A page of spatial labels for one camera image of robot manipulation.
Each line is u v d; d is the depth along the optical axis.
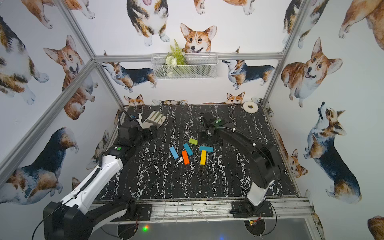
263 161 0.46
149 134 0.73
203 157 0.93
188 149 0.97
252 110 1.17
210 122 0.68
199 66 0.92
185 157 0.93
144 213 0.73
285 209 0.76
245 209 0.68
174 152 0.95
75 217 0.37
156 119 1.13
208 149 0.96
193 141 1.00
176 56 0.82
